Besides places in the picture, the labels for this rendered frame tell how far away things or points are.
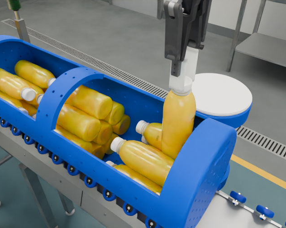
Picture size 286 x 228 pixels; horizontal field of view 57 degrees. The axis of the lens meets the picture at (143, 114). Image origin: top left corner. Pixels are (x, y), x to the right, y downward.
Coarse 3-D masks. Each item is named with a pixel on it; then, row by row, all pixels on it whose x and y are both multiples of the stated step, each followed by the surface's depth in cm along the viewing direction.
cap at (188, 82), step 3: (186, 78) 53; (189, 78) 53; (186, 81) 52; (189, 81) 52; (186, 84) 51; (189, 84) 51; (186, 87) 51; (189, 87) 52; (186, 90) 52; (189, 90) 52
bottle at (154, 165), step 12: (120, 144) 67; (132, 144) 64; (144, 144) 65; (120, 156) 65; (132, 156) 63; (144, 156) 62; (156, 156) 61; (168, 156) 63; (132, 168) 64; (144, 168) 61; (156, 168) 60; (168, 168) 59; (156, 180) 60
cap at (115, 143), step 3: (114, 138) 68; (117, 138) 68; (120, 138) 68; (114, 141) 67; (117, 141) 67; (120, 141) 67; (111, 144) 67; (114, 144) 67; (117, 144) 67; (111, 147) 68; (114, 147) 67; (114, 150) 68
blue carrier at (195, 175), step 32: (0, 64) 99; (64, 64) 96; (64, 96) 68; (128, 96) 85; (32, 128) 74; (128, 128) 90; (224, 128) 57; (64, 160) 74; (96, 160) 62; (192, 160) 52; (224, 160) 64; (128, 192) 59; (192, 192) 50; (160, 224) 59; (192, 224) 61
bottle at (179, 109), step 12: (168, 96) 54; (180, 96) 53; (192, 96) 54; (168, 108) 54; (180, 108) 53; (192, 108) 54; (168, 120) 56; (180, 120) 55; (192, 120) 56; (168, 132) 58; (180, 132) 57; (168, 144) 60; (180, 144) 59
